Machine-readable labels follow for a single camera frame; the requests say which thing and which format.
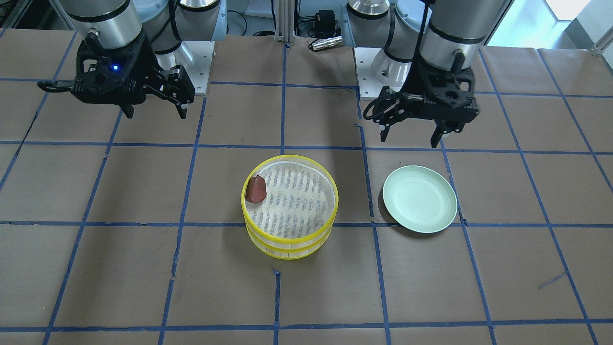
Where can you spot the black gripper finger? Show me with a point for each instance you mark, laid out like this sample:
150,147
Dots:
440,130
174,85
128,110
385,123

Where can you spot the light green plate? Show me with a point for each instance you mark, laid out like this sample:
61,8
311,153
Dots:
420,199

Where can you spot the black box on table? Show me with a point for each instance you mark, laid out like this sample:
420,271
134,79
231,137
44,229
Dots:
324,23

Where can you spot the yellow steamer basket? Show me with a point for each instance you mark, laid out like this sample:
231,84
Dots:
282,251
302,200

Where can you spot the aluminium frame post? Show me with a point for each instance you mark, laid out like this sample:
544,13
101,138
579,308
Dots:
284,20

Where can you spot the brown bun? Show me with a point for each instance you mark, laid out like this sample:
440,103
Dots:
256,190

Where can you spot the silver metal connector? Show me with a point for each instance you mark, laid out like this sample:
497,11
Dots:
322,44

